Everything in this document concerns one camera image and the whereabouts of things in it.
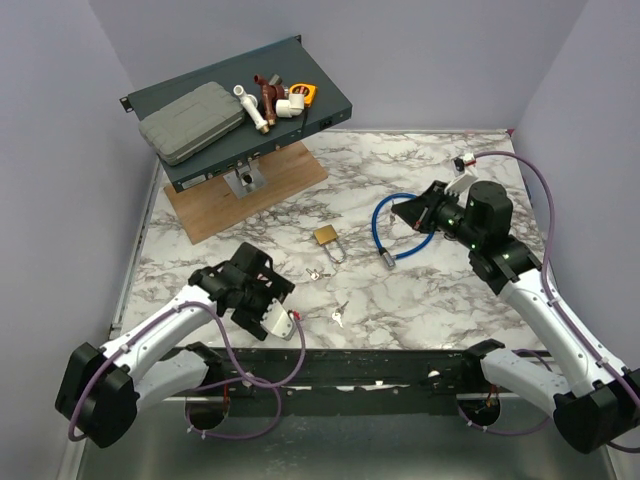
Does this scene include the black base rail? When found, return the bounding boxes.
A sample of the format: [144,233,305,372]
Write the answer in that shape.
[226,348,493,417]

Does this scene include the yellow tape measure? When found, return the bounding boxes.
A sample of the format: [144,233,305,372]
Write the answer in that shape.
[289,83,318,108]

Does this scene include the brown pipe valve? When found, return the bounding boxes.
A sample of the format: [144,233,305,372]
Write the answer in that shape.
[254,74,288,126]

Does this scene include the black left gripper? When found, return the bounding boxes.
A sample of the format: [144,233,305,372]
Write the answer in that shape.
[232,269,294,339]

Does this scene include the wooden board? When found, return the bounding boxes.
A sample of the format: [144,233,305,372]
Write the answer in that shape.
[164,142,328,244]

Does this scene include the white pvc pipe fitting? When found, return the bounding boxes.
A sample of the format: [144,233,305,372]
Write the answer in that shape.
[233,84,269,134]

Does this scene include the dark teal rack shelf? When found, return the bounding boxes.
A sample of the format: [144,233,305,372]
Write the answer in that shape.
[120,37,353,192]

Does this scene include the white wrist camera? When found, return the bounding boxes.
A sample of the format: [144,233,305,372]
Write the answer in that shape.
[445,153,478,197]
[261,299,296,341]

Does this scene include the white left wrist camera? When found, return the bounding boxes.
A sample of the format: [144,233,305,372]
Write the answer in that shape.
[261,299,296,341]

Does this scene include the brass padlock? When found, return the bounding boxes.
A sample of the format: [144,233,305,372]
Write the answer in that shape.
[313,225,347,264]

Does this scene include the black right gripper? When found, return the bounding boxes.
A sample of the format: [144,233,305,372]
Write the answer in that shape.
[392,180,483,249]

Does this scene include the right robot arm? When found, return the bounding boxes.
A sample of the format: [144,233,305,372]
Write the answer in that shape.
[392,181,639,454]

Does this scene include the white pvc elbow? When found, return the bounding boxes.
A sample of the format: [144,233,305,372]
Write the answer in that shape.
[275,93,305,118]

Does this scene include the blue cable lock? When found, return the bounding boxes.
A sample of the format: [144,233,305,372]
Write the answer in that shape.
[371,192,434,270]

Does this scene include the silver keys on table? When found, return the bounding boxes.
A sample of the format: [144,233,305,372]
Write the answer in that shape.
[331,301,349,328]

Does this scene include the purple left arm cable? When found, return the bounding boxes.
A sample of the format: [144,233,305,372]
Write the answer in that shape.
[67,299,307,442]

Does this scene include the grey plastic tool case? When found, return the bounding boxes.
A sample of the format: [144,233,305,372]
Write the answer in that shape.
[138,82,245,166]

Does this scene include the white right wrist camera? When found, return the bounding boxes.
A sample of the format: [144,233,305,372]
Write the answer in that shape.
[445,153,478,197]

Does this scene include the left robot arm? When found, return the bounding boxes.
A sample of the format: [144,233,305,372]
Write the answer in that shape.
[55,243,302,448]

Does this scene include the metal shelf stand bracket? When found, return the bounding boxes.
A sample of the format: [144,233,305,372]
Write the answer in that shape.
[223,166,267,199]

